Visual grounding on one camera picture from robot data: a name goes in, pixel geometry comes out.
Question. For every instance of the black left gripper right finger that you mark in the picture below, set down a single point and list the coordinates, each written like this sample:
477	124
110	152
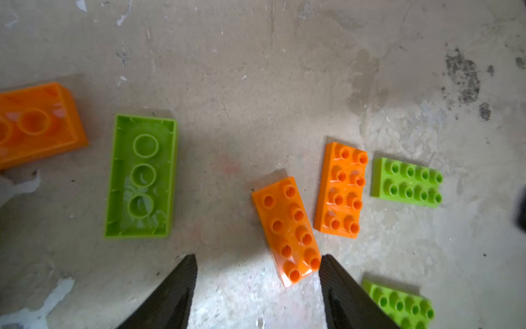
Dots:
346	304

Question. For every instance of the orange brick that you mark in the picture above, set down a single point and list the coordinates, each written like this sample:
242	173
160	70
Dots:
341	189
38	122
405	309
288	231

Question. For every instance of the lime brick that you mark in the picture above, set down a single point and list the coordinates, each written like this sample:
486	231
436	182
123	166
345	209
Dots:
407	183
142	177

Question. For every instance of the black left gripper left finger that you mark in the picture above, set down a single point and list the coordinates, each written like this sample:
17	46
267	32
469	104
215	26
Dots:
170	304

